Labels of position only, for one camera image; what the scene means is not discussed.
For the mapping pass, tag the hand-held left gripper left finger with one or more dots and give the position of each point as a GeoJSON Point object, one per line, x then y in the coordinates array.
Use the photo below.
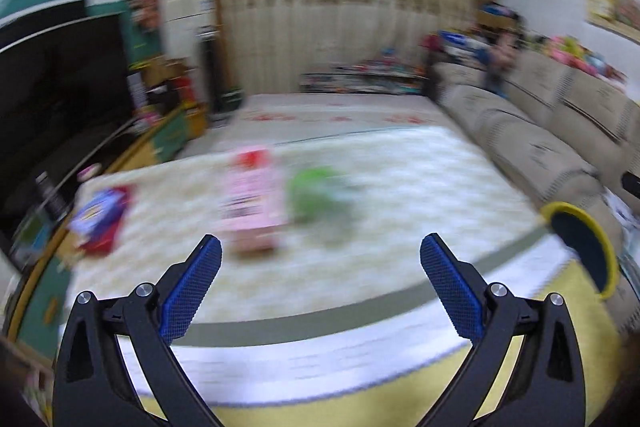
{"type": "Point", "coordinates": [192, 292]}

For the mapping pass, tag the cream floral mat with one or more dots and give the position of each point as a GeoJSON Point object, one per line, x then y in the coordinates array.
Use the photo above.
{"type": "Point", "coordinates": [325, 112]}

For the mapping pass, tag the beige sofa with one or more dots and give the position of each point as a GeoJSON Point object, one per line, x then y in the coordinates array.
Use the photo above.
{"type": "Point", "coordinates": [525, 142]}

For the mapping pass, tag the black tower fan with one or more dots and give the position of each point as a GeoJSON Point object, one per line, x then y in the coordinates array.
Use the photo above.
{"type": "Point", "coordinates": [210, 72]}

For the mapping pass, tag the yellow bin with black bag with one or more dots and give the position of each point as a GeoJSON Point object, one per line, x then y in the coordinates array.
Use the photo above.
{"type": "Point", "coordinates": [582, 232]}

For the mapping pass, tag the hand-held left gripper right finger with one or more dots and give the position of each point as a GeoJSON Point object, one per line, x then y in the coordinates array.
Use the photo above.
{"type": "Point", "coordinates": [450, 292]}

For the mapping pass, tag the blue and red snack packet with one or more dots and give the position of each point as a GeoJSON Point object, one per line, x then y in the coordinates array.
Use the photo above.
{"type": "Point", "coordinates": [97, 214]}

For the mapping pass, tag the hanging artificial flower decoration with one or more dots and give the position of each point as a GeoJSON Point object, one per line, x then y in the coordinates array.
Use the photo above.
{"type": "Point", "coordinates": [144, 4]}

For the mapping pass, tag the large black television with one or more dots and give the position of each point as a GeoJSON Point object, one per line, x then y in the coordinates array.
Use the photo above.
{"type": "Point", "coordinates": [60, 107]}

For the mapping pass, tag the beige patterned curtain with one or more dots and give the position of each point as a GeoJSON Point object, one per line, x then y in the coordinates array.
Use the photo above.
{"type": "Point", "coordinates": [350, 32]}

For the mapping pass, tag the pink carton box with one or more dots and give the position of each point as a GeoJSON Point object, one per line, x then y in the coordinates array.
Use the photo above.
{"type": "Point", "coordinates": [250, 197]}

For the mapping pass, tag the white standing air conditioner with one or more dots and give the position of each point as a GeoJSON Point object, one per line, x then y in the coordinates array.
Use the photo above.
{"type": "Point", "coordinates": [185, 7]}

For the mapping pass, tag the pile of plush toys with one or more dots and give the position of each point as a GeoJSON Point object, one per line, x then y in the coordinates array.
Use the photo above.
{"type": "Point", "coordinates": [565, 49]}

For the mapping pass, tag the low shelf with toys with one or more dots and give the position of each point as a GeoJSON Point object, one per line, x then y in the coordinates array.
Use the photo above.
{"type": "Point", "coordinates": [360, 79]}

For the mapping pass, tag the green translucent plastic container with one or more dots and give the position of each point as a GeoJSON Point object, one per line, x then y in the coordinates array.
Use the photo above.
{"type": "Point", "coordinates": [310, 197]}

